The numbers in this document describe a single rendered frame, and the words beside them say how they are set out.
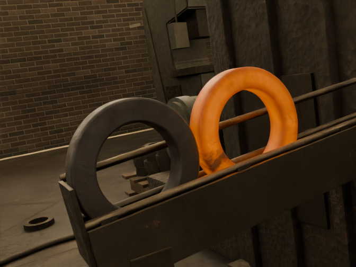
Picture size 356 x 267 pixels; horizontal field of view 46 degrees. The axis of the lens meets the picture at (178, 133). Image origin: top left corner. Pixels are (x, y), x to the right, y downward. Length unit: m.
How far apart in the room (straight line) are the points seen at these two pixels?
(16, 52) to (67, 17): 0.94
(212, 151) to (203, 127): 0.04
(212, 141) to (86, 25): 6.38
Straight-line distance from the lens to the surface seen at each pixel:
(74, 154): 0.54
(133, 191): 3.09
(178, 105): 1.99
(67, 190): 0.54
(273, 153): 0.65
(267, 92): 0.67
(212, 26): 1.50
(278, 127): 0.70
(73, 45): 6.84
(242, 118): 0.72
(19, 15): 6.78
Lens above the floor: 0.76
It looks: 7 degrees down
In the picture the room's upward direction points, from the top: 9 degrees counter-clockwise
